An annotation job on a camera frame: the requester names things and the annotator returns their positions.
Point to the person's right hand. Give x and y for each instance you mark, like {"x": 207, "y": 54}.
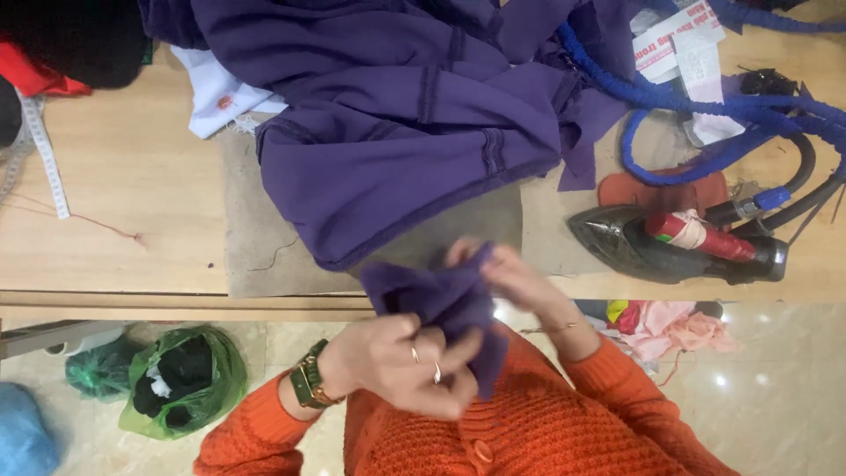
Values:
{"x": 522, "y": 277}

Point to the person's left hand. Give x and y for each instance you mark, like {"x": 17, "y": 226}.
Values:
{"x": 377, "y": 360}

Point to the person's right fingers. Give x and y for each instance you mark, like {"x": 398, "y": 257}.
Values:
{"x": 492, "y": 264}

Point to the small purple fabric piece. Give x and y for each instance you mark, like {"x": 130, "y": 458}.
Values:
{"x": 443, "y": 301}

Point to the brown iron rest pad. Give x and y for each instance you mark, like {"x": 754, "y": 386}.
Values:
{"x": 634, "y": 192}

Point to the orange knitted sweater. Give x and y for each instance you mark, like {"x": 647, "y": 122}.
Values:
{"x": 515, "y": 436}

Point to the large purple garment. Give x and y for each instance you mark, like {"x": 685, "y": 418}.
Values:
{"x": 396, "y": 112}

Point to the heap of pink fabric scraps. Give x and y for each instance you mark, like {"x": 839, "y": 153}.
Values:
{"x": 667, "y": 327}

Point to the orange sweater button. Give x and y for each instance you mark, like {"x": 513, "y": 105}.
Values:
{"x": 483, "y": 451}

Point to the grey felt ironing pad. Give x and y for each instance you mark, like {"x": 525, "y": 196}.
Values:
{"x": 264, "y": 218}

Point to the white paper with red print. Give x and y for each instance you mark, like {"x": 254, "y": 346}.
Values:
{"x": 651, "y": 49}

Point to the white printed paper slip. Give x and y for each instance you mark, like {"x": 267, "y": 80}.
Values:
{"x": 700, "y": 63}

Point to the white cloth with orange spot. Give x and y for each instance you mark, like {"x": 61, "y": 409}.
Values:
{"x": 211, "y": 92}

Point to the green plastic bag of scraps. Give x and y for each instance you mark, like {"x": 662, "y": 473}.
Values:
{"x": 185, "y": 383}

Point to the small black scrap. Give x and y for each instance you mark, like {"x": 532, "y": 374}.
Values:
{"x": 766, "y": 80}

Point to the red thread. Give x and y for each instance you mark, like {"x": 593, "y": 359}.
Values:
{"x": 99, "y": 225}

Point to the dark green plastic bag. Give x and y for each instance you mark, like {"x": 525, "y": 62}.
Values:
{"x": 99, "y": 370}

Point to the white measuring tape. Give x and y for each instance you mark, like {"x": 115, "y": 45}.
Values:
{"x": 46, "y": 152}

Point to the black cloth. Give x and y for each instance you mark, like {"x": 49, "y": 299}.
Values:
{"x": 73, "y": 36}

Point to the light blue bundle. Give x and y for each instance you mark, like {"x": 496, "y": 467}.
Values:
{"x": 23, "y": 433}

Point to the red cloth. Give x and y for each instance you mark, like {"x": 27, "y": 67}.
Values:
{"x": 30, "y": 73}

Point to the grey metal table frame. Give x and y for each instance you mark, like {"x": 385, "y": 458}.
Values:
{"x": 46, "y": 334}

